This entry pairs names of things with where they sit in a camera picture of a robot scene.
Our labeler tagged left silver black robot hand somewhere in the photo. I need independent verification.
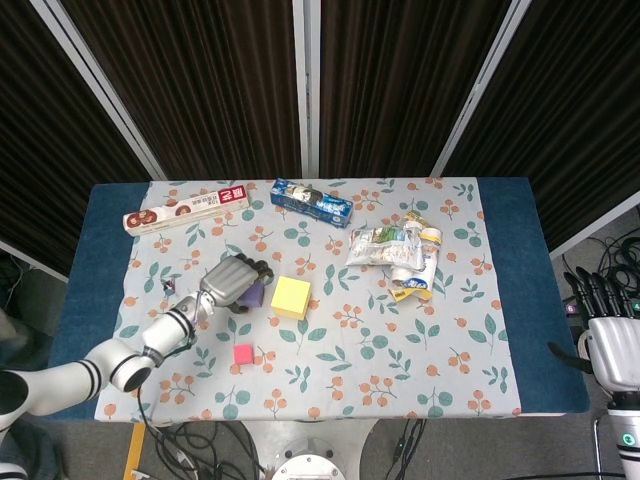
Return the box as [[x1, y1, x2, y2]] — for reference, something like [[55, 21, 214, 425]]
[[198, 253, 275, 315]]

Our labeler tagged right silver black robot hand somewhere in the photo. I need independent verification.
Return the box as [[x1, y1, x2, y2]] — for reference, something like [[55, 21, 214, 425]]
[[547, 267, 640, 394]]

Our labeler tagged purple foam cube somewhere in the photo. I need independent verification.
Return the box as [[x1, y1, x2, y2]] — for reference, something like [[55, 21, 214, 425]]
[[237, 282, 266, 309]]

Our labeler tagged large yellow foam cube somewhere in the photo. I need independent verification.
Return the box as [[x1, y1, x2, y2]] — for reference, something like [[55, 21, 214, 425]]
[[270, 275, 313, 321]]

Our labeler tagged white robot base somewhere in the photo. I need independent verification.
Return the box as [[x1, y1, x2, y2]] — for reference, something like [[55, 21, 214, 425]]
[[239, 419, 381, 480]]

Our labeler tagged floral tablecloth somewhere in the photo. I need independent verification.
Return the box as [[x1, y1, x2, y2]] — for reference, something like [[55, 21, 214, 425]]
[[93, 177, 524, 422]]

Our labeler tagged long white red cookie box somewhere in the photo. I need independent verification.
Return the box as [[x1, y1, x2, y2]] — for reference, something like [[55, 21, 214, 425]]
[[122, 185, 251, 238]]

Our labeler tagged dark blue table cover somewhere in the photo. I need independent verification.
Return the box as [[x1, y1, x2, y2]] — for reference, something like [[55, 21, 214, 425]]
[[33, 175, 591, 424]]

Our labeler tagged long blue cookie box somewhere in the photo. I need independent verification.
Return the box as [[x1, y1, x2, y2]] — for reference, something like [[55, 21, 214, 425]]
[[269, 178, 355, 229]]

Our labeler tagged crumpled silver snack bag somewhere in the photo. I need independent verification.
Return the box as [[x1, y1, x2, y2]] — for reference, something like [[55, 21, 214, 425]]
[[344, 225, 426, 269]]

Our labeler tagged crumpled white blue yellow package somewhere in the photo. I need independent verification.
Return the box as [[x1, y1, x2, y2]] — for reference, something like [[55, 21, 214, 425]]
[[387, 210, 444, 304]]

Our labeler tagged yellow floor tape strip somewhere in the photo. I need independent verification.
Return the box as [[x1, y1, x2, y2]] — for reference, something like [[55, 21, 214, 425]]
[[123, 423, 147, 480]]

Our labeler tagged dark folding screen panel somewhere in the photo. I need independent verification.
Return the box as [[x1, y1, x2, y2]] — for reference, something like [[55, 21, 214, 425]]
[[292, 0, 516, 179], [432, 0, 640, 259], [29, 0, 321, 181], [0, 0, 166, 284]]

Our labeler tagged black floor cable bundle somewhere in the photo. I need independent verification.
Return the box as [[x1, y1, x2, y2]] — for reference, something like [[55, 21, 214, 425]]
[[559, 199, 640, 301], [134, 389, 267, 480]]

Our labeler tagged black cable with green light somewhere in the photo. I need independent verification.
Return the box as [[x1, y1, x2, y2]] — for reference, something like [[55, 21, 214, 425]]
[[388, 418, 427, 480]]

